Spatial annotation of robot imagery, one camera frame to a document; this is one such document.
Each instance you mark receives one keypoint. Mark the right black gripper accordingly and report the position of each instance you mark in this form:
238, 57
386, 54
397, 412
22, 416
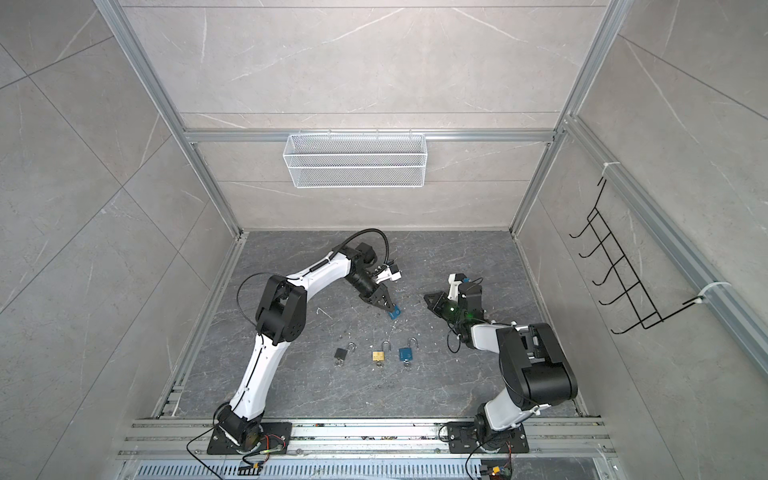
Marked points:
438, 306

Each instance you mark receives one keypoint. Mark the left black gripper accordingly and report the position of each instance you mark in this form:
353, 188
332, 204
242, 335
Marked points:
379, 297

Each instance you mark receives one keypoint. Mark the light blue padlock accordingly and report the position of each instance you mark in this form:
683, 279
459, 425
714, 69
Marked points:
395, 313

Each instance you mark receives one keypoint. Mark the teal blue padlock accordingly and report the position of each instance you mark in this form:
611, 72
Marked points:
405, 353

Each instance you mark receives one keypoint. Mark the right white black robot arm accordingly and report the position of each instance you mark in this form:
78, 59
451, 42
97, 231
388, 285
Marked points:
534, 369

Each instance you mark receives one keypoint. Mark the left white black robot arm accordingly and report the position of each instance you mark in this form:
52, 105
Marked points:
280, 318

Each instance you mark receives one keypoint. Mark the small metal allen key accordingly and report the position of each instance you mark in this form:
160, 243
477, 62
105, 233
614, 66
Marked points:
323, 312

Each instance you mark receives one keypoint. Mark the brass padlock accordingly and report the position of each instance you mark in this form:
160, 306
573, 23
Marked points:
379, 356

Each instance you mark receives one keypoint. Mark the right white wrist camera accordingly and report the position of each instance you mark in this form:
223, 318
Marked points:
455, 280

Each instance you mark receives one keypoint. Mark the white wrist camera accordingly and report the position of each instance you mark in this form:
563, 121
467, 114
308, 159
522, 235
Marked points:
389, 271
455, 280

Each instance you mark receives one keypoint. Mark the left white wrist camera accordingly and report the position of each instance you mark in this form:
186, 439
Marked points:
389, 271

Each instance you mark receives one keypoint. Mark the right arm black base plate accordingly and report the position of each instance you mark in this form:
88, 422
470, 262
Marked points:
486, 438

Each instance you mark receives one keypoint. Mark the white wire mesh basket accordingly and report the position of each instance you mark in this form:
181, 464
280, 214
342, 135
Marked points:
364, 160

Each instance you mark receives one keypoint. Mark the white slotted cable duct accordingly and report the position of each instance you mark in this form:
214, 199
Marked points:
314, 469

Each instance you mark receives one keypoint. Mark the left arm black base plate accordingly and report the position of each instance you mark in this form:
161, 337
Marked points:
266, 438

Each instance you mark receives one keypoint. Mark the black wire hook rack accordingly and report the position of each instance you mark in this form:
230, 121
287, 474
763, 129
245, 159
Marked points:
621, 271

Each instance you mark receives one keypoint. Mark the aluminium mounting rail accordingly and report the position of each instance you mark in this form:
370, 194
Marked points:
371, 438

